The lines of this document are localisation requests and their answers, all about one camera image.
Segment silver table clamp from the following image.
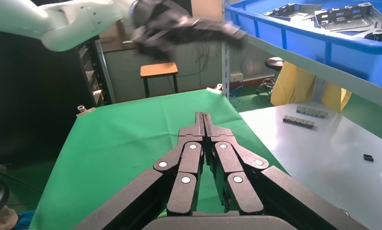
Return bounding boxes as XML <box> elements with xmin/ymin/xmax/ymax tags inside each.
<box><xmin>207</xmin><ymin>83</ymin><xmax>225</xmax><ymax>94</ymax></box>
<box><xmin>76</xmin><ymin>105</ymin><xmax>96</xmax><ymax>117</ymax></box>

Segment black round stool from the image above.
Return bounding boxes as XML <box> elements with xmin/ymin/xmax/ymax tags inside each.
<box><xmin>255</xmin><ymin>57</ymin><xmax>285</xmax><ymax>96</ymax></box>

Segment silver sheet metal bracket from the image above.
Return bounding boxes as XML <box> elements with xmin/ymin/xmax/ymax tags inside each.
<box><xmin>314</xmin><ymin>2</ymin><xmax>382</xmax><ymax>33</ymax></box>

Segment white metal shelf rack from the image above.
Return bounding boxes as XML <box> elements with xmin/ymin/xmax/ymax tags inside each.
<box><xmin>221</xmin><ymin>0</ymin><xmax>382</xmax><ymax>230</ymax></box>

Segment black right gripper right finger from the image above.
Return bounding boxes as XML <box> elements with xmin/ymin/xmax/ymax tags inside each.
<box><xmin>204</xmin><ymin>113</ymin><xmax>359</xmax><ymax>230</ymax></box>

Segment wooden top stool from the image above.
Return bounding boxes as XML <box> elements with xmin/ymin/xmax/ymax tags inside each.
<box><xmin>139</xmin><ymin>62</ymin><xmax>179</xmax><ymax>98</ymax></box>

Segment blue cable by wall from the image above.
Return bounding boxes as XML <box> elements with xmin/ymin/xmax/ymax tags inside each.
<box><xmin>228</xmin><ymin>85</ymin><xmax>243</xmax><ymax>107</ymax></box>

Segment dark ridged metal strip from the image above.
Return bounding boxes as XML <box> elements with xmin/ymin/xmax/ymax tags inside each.
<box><xmin>296</xmin><ymin>105</ymin><xmax>329</xmax><ymax>119</ymax></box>
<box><xmin>283</xmin><ymin>115</ymin><xmax>315</xmax><ymax>129</ymax></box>

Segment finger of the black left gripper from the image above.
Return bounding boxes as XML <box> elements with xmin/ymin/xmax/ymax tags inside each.
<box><xmin>174</xmin><ymin>31</ymin><xmax>247</xmax><ymax>47</ymax></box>
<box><xmin>194</xmin><ymin>18</ymin><xmax>242</xmax><ymax>34</ymax></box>

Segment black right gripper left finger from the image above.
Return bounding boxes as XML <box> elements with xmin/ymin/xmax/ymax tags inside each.
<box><xmin>73</xmin><ymin>112</ymin><xmax>205</xmax><ymax>230</ymax></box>

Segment small grey metal bracket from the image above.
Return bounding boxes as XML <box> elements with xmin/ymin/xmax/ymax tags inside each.
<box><xmin>356</xmin><ymin>28</ymin><xmax>382</xmax><ymax>42</ymax></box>

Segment green table cloth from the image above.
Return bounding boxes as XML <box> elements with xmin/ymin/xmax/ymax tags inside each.
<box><xmin>29</xmin><ymin>89</ymin><xmax>288</xmax><ymax>230</ymax></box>

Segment blue plastic bin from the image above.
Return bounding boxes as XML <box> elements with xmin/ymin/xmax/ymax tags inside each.
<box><xmin>225</xmin><ymin>0</ymin><xmax>382</xmax><ymax>86</ymax></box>

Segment yellow garment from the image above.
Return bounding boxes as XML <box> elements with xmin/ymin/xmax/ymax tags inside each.
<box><xmin>270</xmin><ymin>61</ymin><xmax>352</xmax><ymax>113</ymax></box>

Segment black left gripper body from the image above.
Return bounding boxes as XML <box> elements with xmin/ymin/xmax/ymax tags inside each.
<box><xmin>132</xmin><ymin>0</ymin><xmax>198</xmax><ymax>53</ymax></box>

